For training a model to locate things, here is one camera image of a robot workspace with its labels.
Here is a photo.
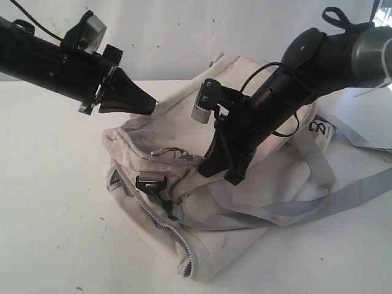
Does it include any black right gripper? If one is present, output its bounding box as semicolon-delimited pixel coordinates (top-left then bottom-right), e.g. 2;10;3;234
198;94;270;184

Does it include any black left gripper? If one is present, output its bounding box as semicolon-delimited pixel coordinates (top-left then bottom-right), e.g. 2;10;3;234
61;45;157;116

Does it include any white fabric backpack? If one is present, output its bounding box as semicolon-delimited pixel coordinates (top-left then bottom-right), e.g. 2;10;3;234
102;55;391;281

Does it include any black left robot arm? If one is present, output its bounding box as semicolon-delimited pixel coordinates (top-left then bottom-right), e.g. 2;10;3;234
1;18;157;115

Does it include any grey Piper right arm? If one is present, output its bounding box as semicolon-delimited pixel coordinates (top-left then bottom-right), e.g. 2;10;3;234
192;27;391;185

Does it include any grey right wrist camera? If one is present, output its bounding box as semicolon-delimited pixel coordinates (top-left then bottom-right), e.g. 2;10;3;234
190;78;246;125

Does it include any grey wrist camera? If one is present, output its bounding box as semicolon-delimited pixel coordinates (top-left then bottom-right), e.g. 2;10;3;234
190;78;246;125
61;10;107;54

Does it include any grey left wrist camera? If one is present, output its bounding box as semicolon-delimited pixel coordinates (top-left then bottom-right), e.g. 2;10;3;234
61;10;107;54

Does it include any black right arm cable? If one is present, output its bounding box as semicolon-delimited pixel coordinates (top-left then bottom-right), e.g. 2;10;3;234
238;6;377;138

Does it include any dark window frame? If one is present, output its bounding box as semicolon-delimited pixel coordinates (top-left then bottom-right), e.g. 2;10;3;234
370;0;391;27

